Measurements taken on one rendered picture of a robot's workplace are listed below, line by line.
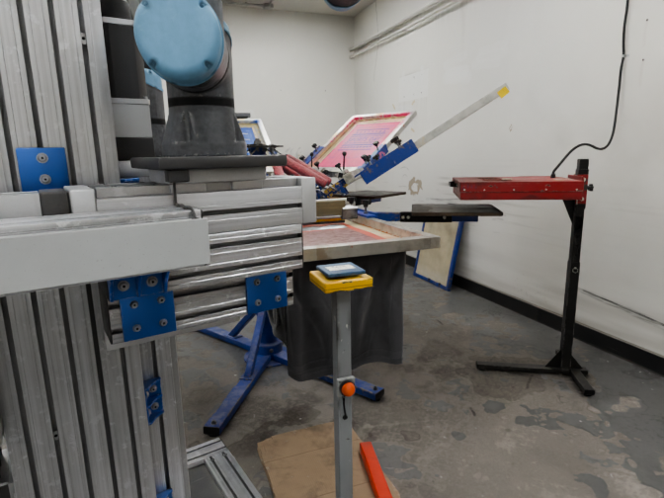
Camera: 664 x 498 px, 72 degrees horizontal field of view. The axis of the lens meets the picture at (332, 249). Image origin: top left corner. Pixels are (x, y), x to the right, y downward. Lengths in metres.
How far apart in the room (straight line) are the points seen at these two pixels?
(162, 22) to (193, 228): 0.28
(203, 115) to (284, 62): 5.45
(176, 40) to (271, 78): 5.50
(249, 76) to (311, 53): 0.87
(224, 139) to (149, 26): 0.22
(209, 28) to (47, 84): 0.38
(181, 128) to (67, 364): 0.51
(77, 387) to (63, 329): 0.13
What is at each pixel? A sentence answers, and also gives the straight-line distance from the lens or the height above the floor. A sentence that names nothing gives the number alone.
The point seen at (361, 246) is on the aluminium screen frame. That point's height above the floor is 0.98.
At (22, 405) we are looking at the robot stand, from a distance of 1.09.
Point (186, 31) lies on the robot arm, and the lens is 0.71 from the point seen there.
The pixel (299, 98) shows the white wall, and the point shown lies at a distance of 6.26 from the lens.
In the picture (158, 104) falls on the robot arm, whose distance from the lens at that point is 1.34.
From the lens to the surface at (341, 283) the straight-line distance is 1.12.
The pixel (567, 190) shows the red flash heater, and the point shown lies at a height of 1.06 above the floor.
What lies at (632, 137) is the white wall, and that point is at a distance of 3.17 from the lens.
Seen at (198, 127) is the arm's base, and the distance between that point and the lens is 0.83.
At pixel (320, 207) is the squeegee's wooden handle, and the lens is 1.95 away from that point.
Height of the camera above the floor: 1.26
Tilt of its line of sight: 12 degrees down
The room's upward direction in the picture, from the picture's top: 1 degrees counter-clockwise
